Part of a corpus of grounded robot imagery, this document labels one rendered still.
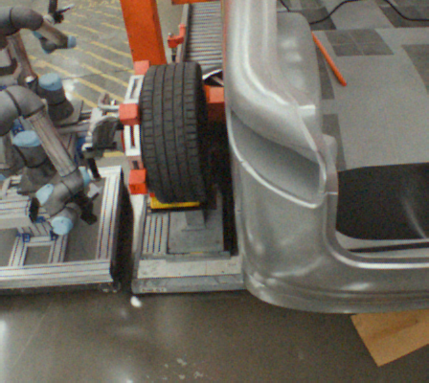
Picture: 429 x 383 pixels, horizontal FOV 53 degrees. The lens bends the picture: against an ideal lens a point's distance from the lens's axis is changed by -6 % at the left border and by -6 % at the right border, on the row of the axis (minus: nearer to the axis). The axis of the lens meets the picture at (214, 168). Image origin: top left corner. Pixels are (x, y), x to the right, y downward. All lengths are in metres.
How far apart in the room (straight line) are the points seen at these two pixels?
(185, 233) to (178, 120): 0.88
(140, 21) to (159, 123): 0.74
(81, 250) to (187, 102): 1.17
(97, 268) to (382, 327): 1.54
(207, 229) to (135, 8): 1.24
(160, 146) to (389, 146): 0.95
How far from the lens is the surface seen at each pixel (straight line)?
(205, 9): 4.94
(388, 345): 2.45
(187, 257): 2.54
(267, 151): 1.13
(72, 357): 2.56
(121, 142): 2.15
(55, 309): 2.74
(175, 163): 1.86
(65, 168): 1.79
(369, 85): 2.13
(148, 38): 2.46
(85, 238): 2.69
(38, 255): 2.74
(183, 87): 1.91
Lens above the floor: 2.17
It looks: 43 degrees down
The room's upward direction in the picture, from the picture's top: 7 degrees counter-clockwise
